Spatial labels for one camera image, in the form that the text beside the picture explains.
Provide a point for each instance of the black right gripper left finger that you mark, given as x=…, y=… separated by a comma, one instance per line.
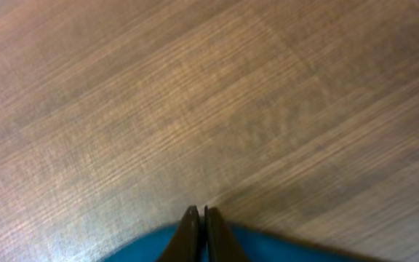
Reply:
x=184, y=245

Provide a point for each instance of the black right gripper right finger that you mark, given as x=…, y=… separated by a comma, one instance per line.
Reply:
x=222, y=245

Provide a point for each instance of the blue polo shirt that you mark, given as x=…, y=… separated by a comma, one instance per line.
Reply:
x=258, y=245

